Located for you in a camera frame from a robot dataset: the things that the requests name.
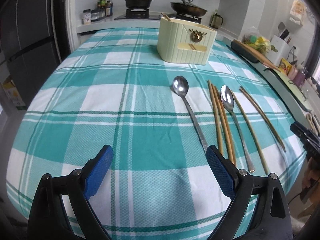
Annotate steel spoon round bowl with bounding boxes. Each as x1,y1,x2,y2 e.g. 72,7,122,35
171,76,208,154

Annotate black gas stove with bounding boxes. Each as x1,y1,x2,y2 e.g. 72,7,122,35
114,9,202,23

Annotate sauce bottle yellow cap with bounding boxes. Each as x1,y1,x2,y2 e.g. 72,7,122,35
99,0,106,9

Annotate white knife holder box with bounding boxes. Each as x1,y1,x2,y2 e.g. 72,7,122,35
266,35,290,66

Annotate black padded board base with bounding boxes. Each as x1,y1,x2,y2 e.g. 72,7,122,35
231,41,259,63

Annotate black pot orange lid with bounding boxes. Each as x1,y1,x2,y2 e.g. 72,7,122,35
125,0,153,10

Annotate teal white plaid tablecloth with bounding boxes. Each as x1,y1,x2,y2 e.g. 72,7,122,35
6,28,305,239

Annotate cream utensil holder box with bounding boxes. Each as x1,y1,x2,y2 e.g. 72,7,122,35
157,17,217,65

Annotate purple cup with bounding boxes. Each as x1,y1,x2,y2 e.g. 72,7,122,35
293,70,306,88

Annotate plastic bag of sponges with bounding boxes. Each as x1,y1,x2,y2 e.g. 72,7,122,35
242,27,278,56

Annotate wall mounted tissue holder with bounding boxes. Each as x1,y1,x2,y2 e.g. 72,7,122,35
289,0,306,25

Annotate black spice rack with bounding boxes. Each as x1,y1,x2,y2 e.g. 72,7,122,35
91,8,113,22

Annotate light green silicone mat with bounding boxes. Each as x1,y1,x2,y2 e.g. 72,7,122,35
270,69,312,112

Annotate dark glass kettle jug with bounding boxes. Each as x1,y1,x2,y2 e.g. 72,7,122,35
209,10,223,29

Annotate black wok glass lid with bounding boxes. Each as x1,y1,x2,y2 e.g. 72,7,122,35
170,0,207,17

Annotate steel spoon oval bowl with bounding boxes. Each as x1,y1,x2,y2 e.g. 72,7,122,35
220,85,255,173

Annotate person's right hand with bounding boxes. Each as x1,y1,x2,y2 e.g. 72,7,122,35
302,158,319,189

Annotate wooden cutting board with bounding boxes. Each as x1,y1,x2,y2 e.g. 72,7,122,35
233,39,280,72

